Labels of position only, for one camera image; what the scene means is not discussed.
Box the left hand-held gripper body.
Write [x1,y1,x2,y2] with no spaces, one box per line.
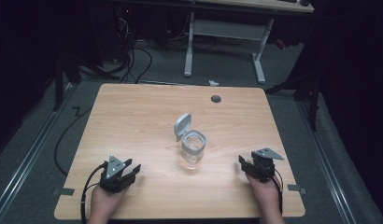
[99,154,132,194]

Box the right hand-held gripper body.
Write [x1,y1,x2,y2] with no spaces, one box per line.
[249,147,286,183]

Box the person's left hand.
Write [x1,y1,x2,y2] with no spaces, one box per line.
[89,182,129,220]

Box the grey tape piece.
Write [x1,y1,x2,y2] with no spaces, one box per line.
[51,187,76,197]
[287,184,308,196]

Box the clear glass jar grey lid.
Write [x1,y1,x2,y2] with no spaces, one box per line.
[174,112,208,171]

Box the black metal stand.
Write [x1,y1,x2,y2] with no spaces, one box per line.
[263,62,324,133]
[51,52,121,113]

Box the white-legged desk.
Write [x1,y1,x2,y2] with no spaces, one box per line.
[167,0,316,86]

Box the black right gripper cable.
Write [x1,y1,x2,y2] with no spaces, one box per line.
[271,169,285,217]

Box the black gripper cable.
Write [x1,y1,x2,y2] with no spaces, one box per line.
[79,163,108,224]
[271,169,285,217]

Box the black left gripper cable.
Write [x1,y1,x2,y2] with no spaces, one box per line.
[79,163,108,224]

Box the black floor cable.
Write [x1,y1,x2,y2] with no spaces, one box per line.
[53,105,92,177]

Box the metal floor rail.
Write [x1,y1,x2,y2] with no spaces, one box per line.
[296,99,359,224]
[0,82,78,218]

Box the bundle of black cables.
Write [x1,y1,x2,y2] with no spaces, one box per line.
[113,12,154,85]

